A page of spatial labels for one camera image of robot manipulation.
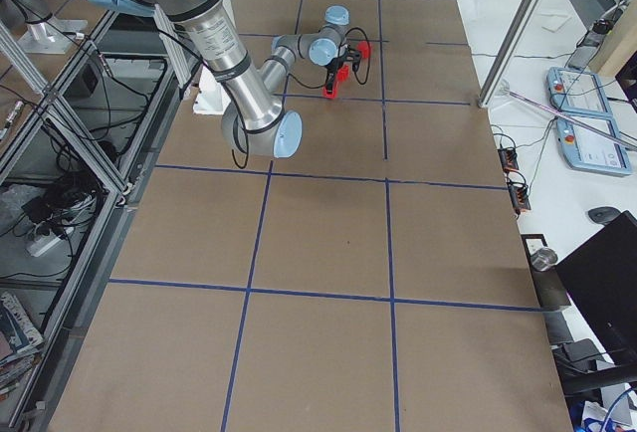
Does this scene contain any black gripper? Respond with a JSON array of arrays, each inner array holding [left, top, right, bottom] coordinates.
[[323, 47, 362, 90]]

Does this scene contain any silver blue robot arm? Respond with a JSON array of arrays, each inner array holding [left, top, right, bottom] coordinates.
[[90, 0, 370, 158]]

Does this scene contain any long grabber stick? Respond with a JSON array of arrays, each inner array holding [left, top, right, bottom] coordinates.
[[497, 83, 636, 151]]

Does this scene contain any orange black connector box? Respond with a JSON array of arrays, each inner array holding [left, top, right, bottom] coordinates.
[[498, 147, 520, 172]]

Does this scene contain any teach pendant tablet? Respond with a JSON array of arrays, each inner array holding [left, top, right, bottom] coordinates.
[[556, 117, 633, 176], [546, 67, 612, 116]]

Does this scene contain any metal cup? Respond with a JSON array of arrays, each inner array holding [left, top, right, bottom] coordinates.
[[530, 247, 558, 272]]

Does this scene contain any black computer mouse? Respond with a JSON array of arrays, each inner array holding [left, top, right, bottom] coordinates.
[[587, 206, 621, 225]]

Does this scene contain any black laptop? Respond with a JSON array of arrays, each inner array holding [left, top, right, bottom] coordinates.
[[556, 211, 636, 365]]

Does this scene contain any white power strip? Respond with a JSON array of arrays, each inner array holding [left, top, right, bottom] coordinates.
[[26, 227, 74, 258]]

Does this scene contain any stack of magazines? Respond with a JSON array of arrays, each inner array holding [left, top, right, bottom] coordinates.
[[1, 291, 45, 397]]

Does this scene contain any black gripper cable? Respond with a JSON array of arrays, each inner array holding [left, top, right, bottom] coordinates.
[[288, 27, 370, 89]]

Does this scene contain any aluminium frame post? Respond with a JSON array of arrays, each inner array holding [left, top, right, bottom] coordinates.
[[478, 0, 541, 108]]

